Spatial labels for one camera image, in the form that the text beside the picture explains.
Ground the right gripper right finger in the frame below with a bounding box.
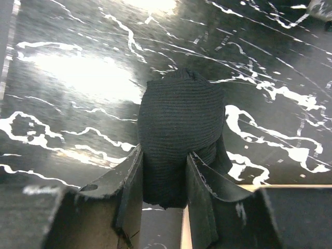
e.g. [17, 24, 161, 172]
[186, 153, 283, 248]

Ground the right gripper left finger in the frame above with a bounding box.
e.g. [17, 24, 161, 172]
[41, 146, 143, 248]

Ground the black underwear beige waistband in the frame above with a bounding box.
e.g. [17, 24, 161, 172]
[137, 68, 232, 209]

